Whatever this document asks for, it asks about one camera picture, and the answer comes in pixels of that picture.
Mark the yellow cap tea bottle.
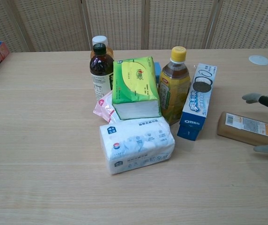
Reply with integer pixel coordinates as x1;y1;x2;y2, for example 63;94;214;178
159;46;191;125

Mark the small light blue box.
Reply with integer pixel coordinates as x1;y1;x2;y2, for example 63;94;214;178
153;61;162;84

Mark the woven folding screen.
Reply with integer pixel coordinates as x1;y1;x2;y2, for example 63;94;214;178
0;0;268;53

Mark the white cap amber bottle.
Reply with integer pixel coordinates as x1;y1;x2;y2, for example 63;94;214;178
90;35;114;60

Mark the pink wet wipes pack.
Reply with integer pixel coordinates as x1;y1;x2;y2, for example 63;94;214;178
93;90;120;124

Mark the white round lid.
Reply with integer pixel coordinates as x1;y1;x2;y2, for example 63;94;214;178
248;55;268;66

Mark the white tissue pack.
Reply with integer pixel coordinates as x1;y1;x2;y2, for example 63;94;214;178
98;117;176;175

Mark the blue Oreo cookie box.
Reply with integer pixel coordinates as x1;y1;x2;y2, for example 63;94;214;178
177;63;218;142

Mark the orange juice bottle white cap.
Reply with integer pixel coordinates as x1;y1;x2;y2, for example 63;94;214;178
216;111;268;146

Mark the green tissue pack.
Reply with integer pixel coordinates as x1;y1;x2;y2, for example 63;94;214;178
112;55;163;120

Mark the dark tea bottle black cap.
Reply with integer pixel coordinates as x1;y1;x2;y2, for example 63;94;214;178
89;43;115;102

